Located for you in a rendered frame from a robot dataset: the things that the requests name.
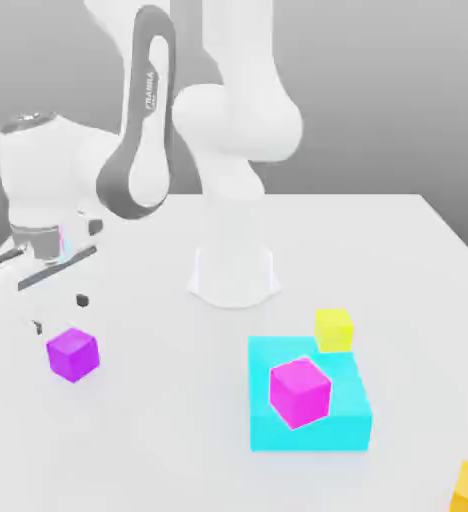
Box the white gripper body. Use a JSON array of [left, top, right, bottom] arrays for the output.
[[15, 244, 103, 323]]

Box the small purple cube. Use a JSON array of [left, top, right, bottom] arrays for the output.
[[46, 327, 101, 384]]

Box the small magenta cube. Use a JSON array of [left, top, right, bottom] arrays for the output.
[[268, 356, 333, 432]]

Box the small yellow cube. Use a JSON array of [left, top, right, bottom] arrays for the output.
[[314, 308, 355, 354]]

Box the large cyan box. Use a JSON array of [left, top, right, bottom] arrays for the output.
[[247, 335, 374, 454]]

